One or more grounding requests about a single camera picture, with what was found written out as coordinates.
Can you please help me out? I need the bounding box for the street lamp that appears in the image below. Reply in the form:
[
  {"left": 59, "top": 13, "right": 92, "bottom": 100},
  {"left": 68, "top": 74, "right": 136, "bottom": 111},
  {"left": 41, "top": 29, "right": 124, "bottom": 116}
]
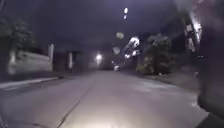
[{"left": 94, "top": 53, "right": 104, "bottom": 70}]

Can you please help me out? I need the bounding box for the grey concrete road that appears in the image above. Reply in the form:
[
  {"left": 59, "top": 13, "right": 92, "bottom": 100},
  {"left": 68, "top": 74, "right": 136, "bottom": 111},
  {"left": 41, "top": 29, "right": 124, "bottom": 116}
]
[{"left": 0, "top": 69, "right": 211, "bottom": 128}]

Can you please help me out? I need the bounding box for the bush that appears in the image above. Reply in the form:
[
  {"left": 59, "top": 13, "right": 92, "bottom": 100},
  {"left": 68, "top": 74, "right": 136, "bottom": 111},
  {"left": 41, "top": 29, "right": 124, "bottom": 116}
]
[{"left": 135, "top": 33, "right": 178, "bottom": 76}]

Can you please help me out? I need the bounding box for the pale kerb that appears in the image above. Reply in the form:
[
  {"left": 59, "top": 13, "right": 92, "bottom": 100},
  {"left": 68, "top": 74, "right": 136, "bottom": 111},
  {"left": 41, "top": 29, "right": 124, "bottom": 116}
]
[{"left": 0, "top": 76, "right": 62, "bottom": 90}]

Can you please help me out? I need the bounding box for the dark vehicle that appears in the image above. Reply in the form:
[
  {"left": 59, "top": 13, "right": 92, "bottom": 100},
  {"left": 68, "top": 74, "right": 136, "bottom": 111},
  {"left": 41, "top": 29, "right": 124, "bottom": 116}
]
[{"left": 182, "top": 0, "right": 224, "bottom": 128}]

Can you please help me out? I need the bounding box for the tree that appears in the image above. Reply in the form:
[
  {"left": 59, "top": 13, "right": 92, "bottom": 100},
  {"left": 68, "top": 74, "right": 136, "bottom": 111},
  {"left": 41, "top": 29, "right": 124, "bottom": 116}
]
[{"left": 0, "top": 18, "right": 37, "bottom": 58}]

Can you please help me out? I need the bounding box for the pale wall with posts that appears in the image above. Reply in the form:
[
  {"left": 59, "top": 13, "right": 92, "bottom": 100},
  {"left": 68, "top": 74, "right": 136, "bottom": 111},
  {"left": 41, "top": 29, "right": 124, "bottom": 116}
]
[{"left": 7, "top": 43, "right": 74, "bottom": 76}]

